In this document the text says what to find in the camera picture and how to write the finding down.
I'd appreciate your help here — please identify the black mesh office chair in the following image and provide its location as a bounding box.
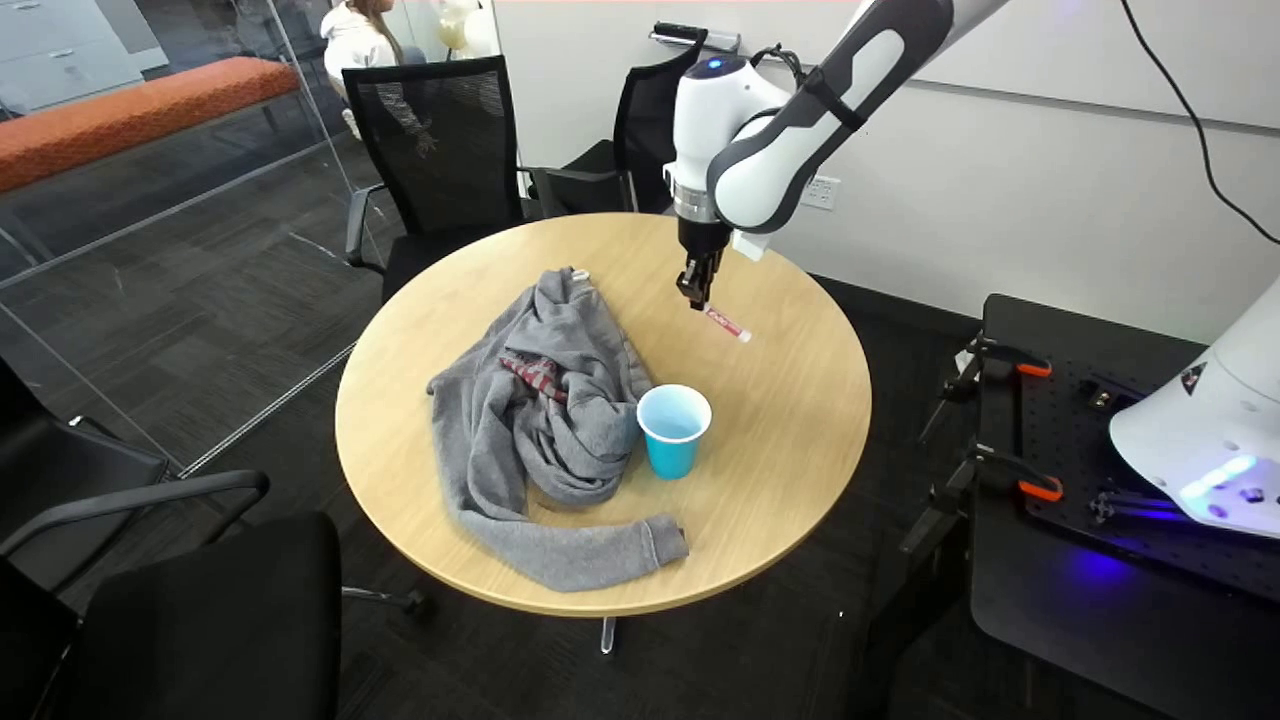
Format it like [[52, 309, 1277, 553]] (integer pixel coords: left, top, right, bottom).
[[342, 54, 528, 306], [0, 463, 437, 720]]

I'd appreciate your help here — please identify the red marker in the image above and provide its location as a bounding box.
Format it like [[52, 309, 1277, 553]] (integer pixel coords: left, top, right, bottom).
[[696, 306, 761, 354]]

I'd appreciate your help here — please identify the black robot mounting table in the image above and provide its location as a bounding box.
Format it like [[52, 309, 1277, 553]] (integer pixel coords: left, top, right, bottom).
[[854, 291, 1280, 720]]

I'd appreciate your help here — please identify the white wall outlet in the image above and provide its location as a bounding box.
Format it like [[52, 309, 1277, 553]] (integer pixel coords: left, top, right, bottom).
[[797, 171, 846, 217]]

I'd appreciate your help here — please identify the black armchair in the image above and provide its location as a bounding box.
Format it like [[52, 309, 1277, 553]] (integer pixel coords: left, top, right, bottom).
[[525, 29, 714, 220]]

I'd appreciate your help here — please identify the black whiteboard eraser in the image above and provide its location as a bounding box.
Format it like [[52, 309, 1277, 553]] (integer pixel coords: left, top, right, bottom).
[[647, 20, 717, 47]]

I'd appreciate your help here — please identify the grey sweatshirt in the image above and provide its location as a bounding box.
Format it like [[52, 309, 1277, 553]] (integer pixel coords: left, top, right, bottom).
[[426, 263, 691, 596]]

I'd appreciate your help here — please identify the small black mounting bracket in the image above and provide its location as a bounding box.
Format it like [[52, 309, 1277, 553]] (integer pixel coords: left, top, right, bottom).
[[1077, 376, 1140, 419]]

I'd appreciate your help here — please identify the thin black hanging cable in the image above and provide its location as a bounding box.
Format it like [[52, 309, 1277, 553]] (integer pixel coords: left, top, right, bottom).
[[1115, 0, 1280, 254]]

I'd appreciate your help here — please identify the blue plastic cup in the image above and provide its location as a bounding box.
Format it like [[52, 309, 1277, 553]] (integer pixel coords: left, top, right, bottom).
[[632, 382, 717, 483]]

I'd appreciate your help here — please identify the orange upholstered bench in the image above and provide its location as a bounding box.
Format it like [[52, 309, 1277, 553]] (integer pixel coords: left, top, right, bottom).
[[0, 54, 309, 202]]

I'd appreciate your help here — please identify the orange-handled black clamp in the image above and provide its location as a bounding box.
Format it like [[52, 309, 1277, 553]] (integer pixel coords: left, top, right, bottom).
[[947, 333, 1059, 410], [926, 439, 1074, 522]]

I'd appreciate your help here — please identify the black plastic chair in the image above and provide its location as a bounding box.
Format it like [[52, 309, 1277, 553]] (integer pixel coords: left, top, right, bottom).
[[0, 358, 183, 538]]

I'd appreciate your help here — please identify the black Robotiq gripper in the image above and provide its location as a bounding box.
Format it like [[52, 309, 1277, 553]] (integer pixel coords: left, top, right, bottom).
[[673, 217, 735, 315]]

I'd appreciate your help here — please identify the white rounded background object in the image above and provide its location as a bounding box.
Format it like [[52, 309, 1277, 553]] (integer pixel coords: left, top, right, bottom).
[[437, 0, 501, 60]]

